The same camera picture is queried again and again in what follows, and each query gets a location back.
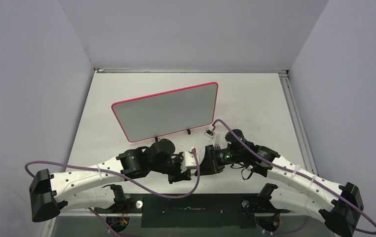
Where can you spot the pink framed whiteboard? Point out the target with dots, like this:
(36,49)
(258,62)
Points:
(167,112)

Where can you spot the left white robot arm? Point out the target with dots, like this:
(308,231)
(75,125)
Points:
(98,185)

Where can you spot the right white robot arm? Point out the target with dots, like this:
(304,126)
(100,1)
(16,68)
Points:
(338,206)

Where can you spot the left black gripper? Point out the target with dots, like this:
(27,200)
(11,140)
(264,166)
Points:
(178,175)

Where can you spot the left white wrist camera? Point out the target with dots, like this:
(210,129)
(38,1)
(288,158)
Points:
(191,159)

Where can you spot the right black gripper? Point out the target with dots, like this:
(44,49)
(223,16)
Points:
(210,165)

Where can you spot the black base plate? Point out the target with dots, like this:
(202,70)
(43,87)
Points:
(195,211)

